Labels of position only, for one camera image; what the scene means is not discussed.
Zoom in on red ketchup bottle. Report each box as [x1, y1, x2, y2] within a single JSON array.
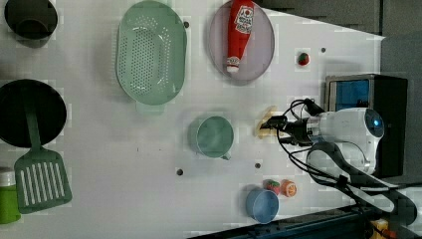
[[226, 0, 255, 73]]

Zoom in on grey round plate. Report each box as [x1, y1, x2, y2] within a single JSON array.
[[208, 1, 275, 82]]

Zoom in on small red toy strawberry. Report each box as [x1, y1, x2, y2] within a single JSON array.
[[298, 53, 311, 66]]

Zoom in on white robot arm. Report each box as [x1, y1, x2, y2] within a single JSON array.
[[256, 107, 384, 176]]

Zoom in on peeled toy banana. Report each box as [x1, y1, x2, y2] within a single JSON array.
[[255, 106, 282, 139]]

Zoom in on blue cup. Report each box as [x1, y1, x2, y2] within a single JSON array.
[[246, 188, 279, 224]]

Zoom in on black cup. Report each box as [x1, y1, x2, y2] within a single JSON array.
[[4, 0, 59, 40]]

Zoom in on black toaster oven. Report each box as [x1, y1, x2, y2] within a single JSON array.
[[324, 74, 408, 178]]

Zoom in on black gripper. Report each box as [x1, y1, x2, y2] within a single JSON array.
[[261, 116, 313, 146]]

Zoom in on green slotted spatula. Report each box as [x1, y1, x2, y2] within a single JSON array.
[[14, 100, 73, 214]]

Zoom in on toy orange half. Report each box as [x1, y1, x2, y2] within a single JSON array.
[[281, 179, 297, 197]]

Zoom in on large toy strawberry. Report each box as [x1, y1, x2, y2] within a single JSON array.
[[264, 179, 281, 195]]

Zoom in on green colander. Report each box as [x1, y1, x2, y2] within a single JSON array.
[[115, 0, 187, 116]]

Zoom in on black round pan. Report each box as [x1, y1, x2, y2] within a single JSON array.
[[0, 79, 67, 148]]

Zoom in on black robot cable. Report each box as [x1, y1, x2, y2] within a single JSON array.
[[276, 98, 399, 213]]

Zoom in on green bottle white cap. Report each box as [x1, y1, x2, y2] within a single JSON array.
[[0, 167, 21, 224]]

